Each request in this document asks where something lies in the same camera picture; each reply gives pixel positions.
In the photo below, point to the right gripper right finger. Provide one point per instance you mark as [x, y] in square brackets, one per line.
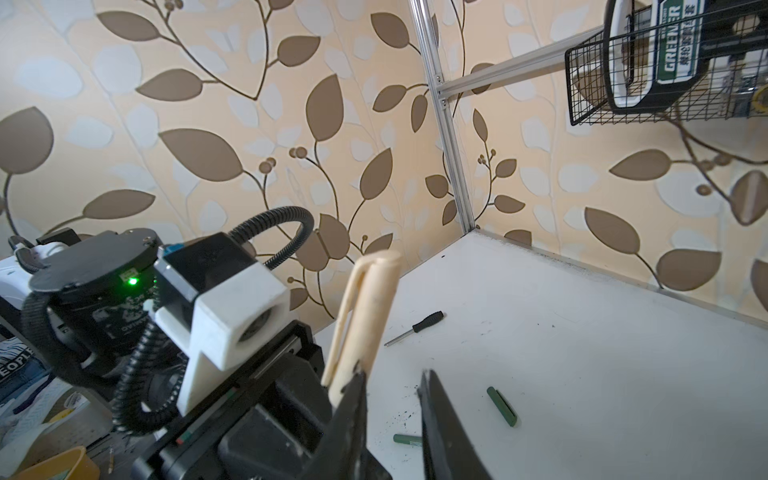
[447, 451]

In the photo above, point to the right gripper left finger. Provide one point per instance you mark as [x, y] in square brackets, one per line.
[341, 454]

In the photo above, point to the green pen cap left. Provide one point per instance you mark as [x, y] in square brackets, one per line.
[503, 407]

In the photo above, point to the green pen left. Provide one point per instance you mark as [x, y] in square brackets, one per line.
[410, 440]

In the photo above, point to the aluminium frame rails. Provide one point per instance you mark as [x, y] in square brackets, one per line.
[445, 93]

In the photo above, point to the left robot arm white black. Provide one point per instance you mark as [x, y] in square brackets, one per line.
[88, 309]

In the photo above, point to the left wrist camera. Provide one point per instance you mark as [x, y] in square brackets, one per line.
[219, 306]

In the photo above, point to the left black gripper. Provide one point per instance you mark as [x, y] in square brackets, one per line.
[264, 422]

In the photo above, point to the black handled screwdriver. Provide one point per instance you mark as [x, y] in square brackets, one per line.
[427, 322]

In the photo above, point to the black wire basket back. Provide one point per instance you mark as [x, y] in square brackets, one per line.
[734, 87]

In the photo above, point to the black bit set case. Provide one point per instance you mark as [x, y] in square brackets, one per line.
[653, 56]

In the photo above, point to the tan pen cap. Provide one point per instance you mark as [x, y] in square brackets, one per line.
[361, 320]

